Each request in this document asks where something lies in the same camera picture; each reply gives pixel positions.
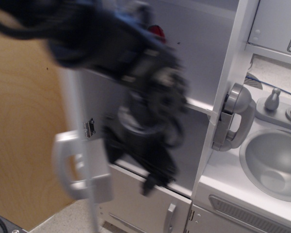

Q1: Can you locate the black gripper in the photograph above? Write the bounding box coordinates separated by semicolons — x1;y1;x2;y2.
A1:
103;106;185;197

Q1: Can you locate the silver fridge door handle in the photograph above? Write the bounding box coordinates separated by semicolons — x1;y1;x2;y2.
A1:
52;130;88;200

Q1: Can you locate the white fridge door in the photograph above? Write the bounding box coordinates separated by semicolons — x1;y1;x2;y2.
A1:
52;68;113;233

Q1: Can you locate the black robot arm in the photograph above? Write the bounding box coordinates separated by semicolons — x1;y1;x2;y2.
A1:
0;0;187;196

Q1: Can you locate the silver ice dispenser panel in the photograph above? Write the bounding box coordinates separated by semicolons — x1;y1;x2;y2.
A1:
86;138;113;204

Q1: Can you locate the white lower freezer door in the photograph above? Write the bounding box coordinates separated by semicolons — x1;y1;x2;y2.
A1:
97;165;192;233

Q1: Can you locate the silver door hinge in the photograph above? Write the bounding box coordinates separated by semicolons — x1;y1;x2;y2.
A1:
83;118;96;139

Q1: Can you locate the grey toy telephone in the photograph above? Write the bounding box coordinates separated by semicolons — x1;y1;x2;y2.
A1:
212;83;256;151

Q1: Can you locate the white toy kitchen cabinet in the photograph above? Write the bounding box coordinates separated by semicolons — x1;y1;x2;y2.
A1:
99;0;291;233

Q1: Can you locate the wooden plywood board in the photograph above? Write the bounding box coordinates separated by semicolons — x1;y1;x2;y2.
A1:
0;34;72;230

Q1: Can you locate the silver toy sink bowl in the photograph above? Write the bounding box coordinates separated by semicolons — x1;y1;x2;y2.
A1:
239;129;291;202

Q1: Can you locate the red toy chili pepper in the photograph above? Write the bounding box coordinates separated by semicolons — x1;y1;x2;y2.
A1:
147;25;166;44

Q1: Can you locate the black base equipment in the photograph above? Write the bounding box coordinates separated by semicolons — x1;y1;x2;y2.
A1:
0;216;27;233

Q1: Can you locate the grey faucet knob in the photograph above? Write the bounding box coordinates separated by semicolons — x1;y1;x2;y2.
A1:
264;88;281;111

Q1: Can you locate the toy microwave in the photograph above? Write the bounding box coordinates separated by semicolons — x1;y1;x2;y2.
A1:
245;0;291;64

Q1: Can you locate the silver lower door handle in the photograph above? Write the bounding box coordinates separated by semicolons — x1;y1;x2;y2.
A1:
163;203;176;233

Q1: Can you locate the blue cable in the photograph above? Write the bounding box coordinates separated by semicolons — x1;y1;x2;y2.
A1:
245;75;291;99

